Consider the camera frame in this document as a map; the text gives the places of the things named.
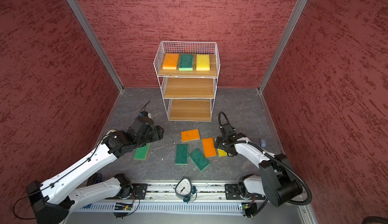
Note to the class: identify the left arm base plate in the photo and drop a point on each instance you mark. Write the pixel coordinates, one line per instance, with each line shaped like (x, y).
(138, 191)

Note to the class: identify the beige calculator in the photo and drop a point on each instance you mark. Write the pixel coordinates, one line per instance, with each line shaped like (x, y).
(111, 131)

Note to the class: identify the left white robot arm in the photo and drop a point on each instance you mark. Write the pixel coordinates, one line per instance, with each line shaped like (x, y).
(53, 199)

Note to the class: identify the white wire shelf rack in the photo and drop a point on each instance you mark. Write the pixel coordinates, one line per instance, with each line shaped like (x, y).
(179, 47)

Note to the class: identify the white kitchen timer dial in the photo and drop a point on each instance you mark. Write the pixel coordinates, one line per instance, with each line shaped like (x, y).
(185, 190)

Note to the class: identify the dark green sponge upright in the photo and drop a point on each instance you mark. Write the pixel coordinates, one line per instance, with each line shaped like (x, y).
(181, 157)

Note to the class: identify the orange sponge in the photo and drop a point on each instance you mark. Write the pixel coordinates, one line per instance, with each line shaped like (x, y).
(190, 135)
(170, 61)
(209, 148)

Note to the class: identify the yellow sponge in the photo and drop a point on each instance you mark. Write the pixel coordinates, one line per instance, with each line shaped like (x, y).
(203, 62)
(221, 153)

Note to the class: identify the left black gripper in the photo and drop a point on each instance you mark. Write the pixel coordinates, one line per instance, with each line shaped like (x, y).
(157, 134)

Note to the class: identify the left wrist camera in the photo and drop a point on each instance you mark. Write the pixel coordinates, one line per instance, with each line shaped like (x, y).
(143, 112)

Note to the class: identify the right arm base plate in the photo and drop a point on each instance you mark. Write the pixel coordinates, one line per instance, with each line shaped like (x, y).
(233, 192)

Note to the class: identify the light green sponge left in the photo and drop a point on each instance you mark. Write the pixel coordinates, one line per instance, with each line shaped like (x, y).
(142, 152)

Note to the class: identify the bottom wooden shelf board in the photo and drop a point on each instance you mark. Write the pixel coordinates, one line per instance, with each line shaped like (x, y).
(196, 110)

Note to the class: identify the dark green sponge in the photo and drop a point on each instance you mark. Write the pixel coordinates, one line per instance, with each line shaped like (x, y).
(181, 157)
(199, 159)
(186, 62)

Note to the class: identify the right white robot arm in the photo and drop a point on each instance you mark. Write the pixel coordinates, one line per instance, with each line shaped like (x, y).
(276, 181)

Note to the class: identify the wooden shelf board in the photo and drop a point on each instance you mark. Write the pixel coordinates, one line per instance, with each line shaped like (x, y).
(196, 110)
(189, 88)
(175, 72)

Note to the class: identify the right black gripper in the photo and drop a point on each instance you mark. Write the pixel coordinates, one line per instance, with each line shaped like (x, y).
(220, 141)

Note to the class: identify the middle wooden shelf board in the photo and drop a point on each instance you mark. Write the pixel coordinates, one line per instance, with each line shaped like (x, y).
(189, 88)

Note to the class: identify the aluminium mounting rail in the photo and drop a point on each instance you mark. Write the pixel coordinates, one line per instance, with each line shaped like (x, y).
(156, 191)

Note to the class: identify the top wooden shelf board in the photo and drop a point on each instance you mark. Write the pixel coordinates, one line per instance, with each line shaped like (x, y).
(175, 72)

